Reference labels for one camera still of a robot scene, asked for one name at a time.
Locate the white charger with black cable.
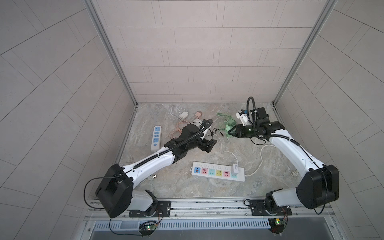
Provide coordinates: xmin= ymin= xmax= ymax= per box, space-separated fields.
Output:
xmin=191 ymin=118 xmax=223 ymax=139

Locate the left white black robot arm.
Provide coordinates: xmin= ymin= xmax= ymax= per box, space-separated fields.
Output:
xmin=95 ymin=119 xmax=217 ymax=219

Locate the white charger adapter with cable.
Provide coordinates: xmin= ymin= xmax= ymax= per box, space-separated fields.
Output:
xmin=219 ymin=138 xmax=240 ymax=175

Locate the white power strip cord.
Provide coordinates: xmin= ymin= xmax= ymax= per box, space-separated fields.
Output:
xmin=244 ymin=144 xmax=299 ymax=178

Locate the left green circuit board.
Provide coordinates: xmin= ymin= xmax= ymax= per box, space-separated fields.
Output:
xmin=139 ymin=221 xmax=158 ymax=237

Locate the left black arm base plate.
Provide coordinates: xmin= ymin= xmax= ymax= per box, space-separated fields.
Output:
xmin=129 ymin=201 xmax=171 ymax=218

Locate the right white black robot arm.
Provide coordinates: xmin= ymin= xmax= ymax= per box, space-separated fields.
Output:
xmin=228 ymin=97 xmax=340 ymax=215

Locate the right green circuit board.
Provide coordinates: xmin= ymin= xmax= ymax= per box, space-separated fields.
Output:
xmin=268 ymin=218 xmax=287 ymax=234

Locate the white multicolour socket power strip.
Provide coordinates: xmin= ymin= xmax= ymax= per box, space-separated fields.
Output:
xmin=191 ymin=162 xmax=246 ymax=182

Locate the white charger adapter far left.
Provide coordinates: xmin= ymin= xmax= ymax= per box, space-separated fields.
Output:
xmin=179 ymin=112 xmax=189 ymax=121

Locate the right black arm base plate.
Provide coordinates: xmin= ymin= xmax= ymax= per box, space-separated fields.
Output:
xmin=244 ymin=200 xmax=292 ymax=217

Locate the pink charging cable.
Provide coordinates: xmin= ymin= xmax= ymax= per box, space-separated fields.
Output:
xmin=168 ymin=120 xmax=191 ymax=140

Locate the green circuit board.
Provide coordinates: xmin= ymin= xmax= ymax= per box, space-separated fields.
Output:
xmin=139 ymin=221 xmax=158 ymax=237
xmin=268 ymin=218 xmax=287 ymax=234

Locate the white blue socket power strip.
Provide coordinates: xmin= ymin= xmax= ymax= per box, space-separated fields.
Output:
xmin=151 ymin=125 xmax=162 ymax=152

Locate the aluminium mounting rail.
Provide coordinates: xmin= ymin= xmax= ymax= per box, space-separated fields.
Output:
xmin=83 ymin=196 xmax=335 ymax=223

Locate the pink charger adapter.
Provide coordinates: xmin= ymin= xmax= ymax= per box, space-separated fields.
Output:
xmin=195 ymin=111 xmax=203 ymax=119

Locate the green charger adapter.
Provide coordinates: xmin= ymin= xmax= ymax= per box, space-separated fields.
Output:
xmin=225 ymin=125 xmax=237 ymax=139

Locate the green charging cable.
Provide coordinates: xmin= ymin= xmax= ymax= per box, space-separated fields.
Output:
xmin=215 ymin=112 xmax=238 ymax=139

